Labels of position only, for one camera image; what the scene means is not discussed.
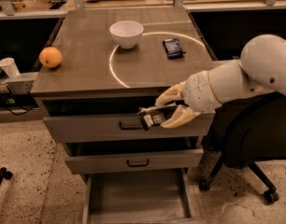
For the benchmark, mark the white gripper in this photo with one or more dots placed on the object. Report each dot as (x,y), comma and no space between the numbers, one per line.
(197,90)

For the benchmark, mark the black rxbar chocolate bar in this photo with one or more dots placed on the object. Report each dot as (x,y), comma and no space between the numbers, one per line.
(155,116)

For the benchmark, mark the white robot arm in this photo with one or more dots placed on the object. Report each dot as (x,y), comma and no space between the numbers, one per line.
(260,69)

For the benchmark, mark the middle drawer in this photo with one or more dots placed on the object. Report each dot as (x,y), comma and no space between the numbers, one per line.
(130,162)

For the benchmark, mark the drawer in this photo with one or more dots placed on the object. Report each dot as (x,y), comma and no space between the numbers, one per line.
(114,127)
(130,162)
(142,197)

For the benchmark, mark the grey drawer cabinet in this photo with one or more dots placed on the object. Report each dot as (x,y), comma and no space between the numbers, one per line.
(99,77)

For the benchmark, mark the bottom drawer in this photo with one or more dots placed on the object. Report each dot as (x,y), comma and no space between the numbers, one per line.
(142,197)

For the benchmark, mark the top drawer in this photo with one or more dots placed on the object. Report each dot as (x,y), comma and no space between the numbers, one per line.
(114,127)

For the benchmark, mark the blue snack packet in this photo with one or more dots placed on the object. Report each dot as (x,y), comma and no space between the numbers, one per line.
(173,48)

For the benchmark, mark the black office chair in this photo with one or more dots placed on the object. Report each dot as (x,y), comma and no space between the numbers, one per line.
(256,132)

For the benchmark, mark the white bowl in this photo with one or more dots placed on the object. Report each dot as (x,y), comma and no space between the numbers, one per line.
(126,33)

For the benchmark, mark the orange fruit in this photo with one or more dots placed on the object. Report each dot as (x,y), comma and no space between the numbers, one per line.
(50,57)

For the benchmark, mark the white paper cup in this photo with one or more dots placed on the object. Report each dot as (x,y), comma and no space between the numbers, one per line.
(9,66)

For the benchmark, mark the black stand foot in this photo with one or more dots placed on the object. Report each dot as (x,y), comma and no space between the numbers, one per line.
(5,174)

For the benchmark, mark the black power adapter with cable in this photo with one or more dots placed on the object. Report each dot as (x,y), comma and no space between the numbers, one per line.
(16,104)

